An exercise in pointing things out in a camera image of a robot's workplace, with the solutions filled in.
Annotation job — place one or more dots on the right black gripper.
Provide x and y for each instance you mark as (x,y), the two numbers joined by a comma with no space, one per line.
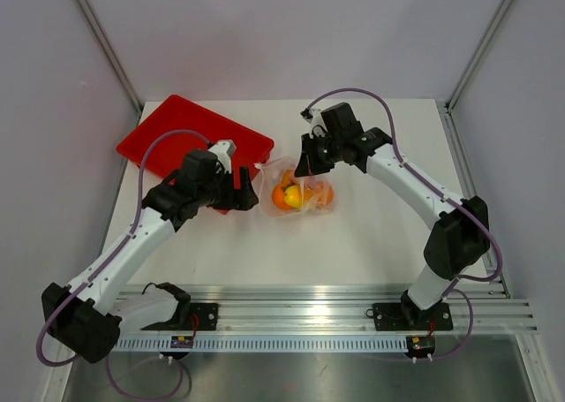
(309,164)

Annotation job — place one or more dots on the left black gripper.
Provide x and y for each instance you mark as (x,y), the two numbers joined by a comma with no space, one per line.
(242,199)

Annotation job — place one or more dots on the red yellow mango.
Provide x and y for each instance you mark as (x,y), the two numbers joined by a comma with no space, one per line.
(288,178)

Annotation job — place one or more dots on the orange persimmon fruit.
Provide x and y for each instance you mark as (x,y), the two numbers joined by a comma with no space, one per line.
(277,198)

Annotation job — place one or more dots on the pink peach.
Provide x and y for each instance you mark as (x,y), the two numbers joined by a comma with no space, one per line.
(319,194)

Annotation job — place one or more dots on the yellow orange mango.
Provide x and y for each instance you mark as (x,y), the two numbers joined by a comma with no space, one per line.
(294,197)

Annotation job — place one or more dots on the clear dotted zip bag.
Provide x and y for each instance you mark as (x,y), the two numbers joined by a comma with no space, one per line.
(270,175)

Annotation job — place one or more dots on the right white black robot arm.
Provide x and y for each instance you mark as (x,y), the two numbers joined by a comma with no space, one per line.
(457,226)

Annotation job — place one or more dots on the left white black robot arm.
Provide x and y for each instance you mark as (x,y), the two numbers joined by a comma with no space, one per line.
(86,317)

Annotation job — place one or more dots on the red plastic tray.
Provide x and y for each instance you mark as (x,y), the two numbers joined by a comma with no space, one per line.
(175,113)

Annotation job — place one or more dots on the left small circuit board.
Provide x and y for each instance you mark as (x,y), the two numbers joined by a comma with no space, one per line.
(182,342)

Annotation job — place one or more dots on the small circuit board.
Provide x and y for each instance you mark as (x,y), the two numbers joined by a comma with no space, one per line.
(420,347)
(182,342)

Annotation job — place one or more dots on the right small circuit board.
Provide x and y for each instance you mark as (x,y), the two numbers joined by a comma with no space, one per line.
(420,347)

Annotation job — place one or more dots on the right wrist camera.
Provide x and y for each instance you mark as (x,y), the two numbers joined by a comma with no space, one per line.
(313,117)

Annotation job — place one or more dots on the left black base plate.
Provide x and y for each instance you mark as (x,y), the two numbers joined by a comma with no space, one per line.
(199,317)

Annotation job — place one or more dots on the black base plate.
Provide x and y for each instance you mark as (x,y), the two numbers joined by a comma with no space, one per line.
(199,317)
(393,316)

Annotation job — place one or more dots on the right aluminium frame post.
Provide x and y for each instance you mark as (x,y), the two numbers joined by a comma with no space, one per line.
(485,42)

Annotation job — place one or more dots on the aluminium frame post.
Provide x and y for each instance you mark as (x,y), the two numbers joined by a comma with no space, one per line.
(485,42)
(96,29)

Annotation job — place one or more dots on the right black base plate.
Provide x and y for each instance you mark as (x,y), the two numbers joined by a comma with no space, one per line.
(393,316)

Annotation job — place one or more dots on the white slotted cable duct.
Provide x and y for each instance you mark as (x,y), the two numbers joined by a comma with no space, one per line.
(211,343)

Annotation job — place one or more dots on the aluminium mounting rail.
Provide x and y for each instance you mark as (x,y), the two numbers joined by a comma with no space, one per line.
(232,307)

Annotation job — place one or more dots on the left aluminium frame post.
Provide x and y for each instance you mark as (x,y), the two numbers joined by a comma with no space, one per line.
(96,29)

